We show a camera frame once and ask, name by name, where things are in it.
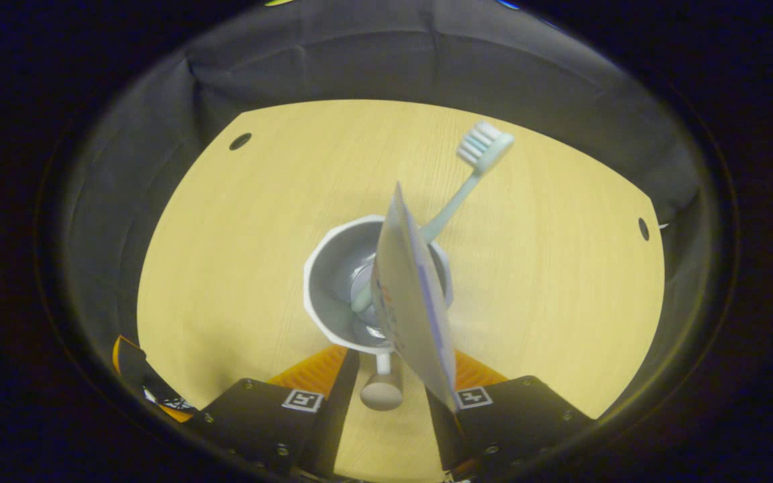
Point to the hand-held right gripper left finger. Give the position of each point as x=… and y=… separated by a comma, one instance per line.
x=272, y=422

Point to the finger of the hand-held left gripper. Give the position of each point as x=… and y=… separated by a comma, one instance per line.
x=141, y=376

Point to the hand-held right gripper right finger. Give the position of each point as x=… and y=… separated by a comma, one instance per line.
x=521, y=419

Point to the white toothpaste tube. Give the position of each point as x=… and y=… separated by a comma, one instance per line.
x=413, y=302

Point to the pale green toothbrush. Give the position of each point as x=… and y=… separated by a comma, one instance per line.
x=484, y=147

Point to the black backdrop cloth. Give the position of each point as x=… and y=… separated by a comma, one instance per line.
x=393, y=60

